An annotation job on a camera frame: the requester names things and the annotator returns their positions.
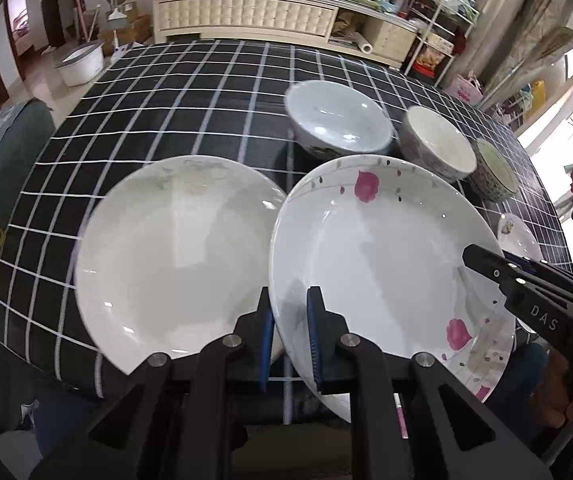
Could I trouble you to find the pink gift bag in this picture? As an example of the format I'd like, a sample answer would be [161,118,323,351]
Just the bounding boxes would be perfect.
[446,73,484,106]

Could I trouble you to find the white plate pink flowers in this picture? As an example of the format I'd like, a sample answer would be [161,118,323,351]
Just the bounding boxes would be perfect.
[269,155,515,400]

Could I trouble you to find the white standing mop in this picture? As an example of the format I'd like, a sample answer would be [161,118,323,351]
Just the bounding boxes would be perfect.
[106,0,128,58]

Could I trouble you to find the white plastic basin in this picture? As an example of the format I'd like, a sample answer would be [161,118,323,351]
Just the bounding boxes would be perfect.
[55,40,104,87]

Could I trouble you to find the white metal shelf rack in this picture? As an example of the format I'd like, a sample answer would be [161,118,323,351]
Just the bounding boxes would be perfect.
[401,0,479,87]

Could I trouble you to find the cream tufted tv cabinet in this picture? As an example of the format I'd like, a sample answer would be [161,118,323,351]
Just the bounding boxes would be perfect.
[152,0,416,70]

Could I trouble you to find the white paper roll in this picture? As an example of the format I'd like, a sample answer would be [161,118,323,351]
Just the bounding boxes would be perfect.
[345,30,373,54]

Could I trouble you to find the plain white plate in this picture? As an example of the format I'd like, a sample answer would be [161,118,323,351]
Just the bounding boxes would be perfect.
[75,155,285,374]

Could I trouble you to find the white bowl floral outside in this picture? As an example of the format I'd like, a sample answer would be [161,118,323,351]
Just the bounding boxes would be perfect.
[284,80,395,160]

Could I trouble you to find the black white grid tablecloth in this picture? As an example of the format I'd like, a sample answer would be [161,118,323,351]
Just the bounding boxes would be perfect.
[0,40,571,398]

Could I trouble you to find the green patterned bowl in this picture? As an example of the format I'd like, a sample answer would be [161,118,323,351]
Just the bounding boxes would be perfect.
[469,139,518,203]

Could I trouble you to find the plain white bowl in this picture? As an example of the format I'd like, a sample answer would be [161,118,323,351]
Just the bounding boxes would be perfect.
[398,106,477,183]

